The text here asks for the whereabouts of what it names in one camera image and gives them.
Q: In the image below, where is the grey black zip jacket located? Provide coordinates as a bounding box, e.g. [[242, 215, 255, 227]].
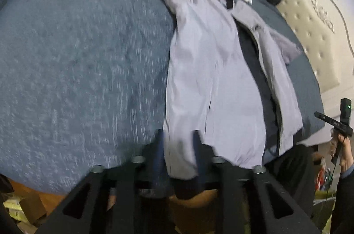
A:
[[154, 0, 313, 200]]

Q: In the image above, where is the cream tufted headboard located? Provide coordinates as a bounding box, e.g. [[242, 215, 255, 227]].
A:
[[269, 0, 354, 141]]

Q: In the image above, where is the person's right hand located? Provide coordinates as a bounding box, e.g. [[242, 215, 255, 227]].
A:
[[330, 128, 353, 176]]

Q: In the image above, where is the blue patterned bed sheet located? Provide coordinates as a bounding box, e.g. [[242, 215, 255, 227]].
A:
[[1, 0, 324, 193]]

